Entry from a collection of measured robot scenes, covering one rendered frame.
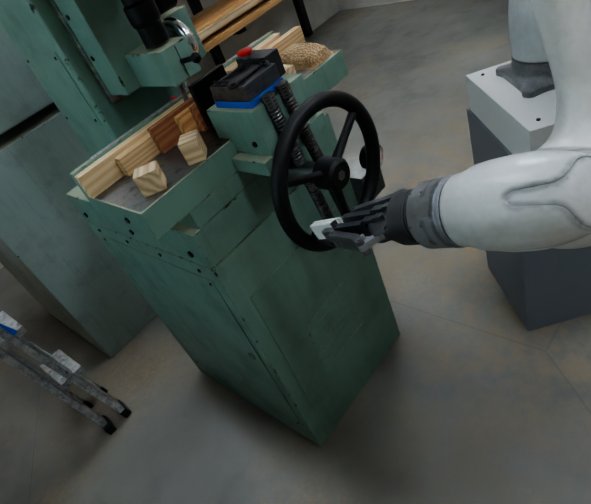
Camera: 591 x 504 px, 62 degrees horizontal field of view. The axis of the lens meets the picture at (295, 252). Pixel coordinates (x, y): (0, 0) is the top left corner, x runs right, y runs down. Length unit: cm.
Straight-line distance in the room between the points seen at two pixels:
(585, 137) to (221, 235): 63
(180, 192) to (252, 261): 24
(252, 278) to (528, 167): 67
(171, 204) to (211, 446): 95
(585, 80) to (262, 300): 72
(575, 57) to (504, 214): 23
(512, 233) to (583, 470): 93
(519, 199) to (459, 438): 98
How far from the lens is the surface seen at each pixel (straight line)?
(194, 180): 92
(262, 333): 113
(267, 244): 107
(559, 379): 153
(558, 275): 149
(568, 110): 71
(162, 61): 103
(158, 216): 89
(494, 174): 56
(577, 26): 69
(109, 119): 122
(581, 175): 54
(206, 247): 96
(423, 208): 61
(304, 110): 83
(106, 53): 112
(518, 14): 123
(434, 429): 146
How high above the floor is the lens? 127
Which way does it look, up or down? 37 degrees down
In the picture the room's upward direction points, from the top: 25 degrees counter-clockwise
